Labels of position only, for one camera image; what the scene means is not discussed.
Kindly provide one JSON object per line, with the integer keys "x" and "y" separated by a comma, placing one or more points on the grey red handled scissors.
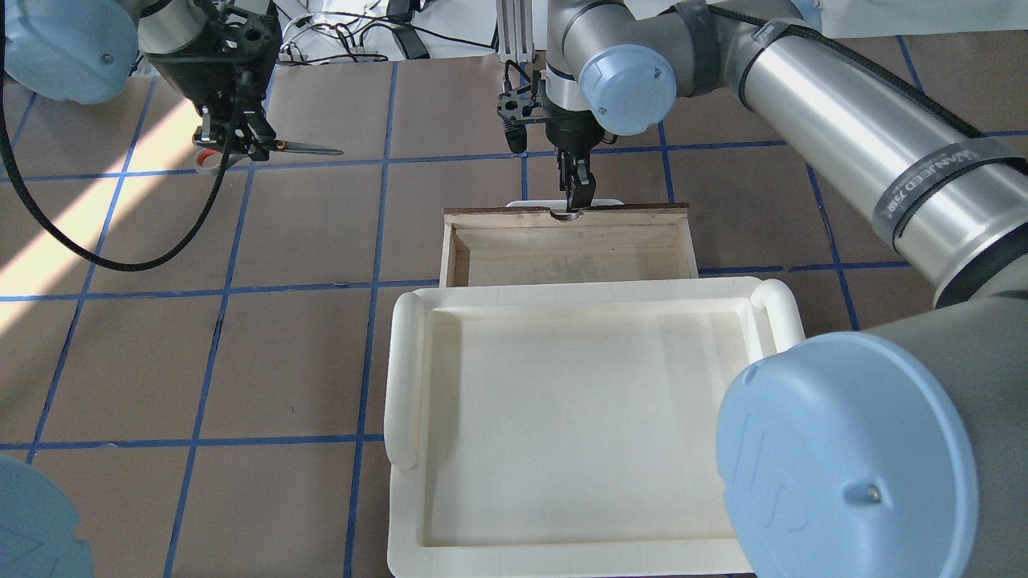
{"x": 207, "y": 159}

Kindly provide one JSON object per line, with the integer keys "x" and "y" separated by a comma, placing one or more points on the wooden drawer with white handle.
{"x": 534, "y": 244}

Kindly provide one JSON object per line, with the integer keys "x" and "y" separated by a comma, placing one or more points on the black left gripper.
{"x": 210, "y": 79}

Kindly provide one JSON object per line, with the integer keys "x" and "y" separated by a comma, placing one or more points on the cream white plastic tray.
{"x": 568, "y": 430}

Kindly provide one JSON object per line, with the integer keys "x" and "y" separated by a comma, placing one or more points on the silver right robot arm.
{"x": 883, "y": 177}

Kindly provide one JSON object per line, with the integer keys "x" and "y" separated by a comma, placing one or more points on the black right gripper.
{"x": 569, "y": 131}

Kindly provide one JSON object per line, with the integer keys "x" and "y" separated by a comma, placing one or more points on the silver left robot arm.
{"x": 83, "y": 51}

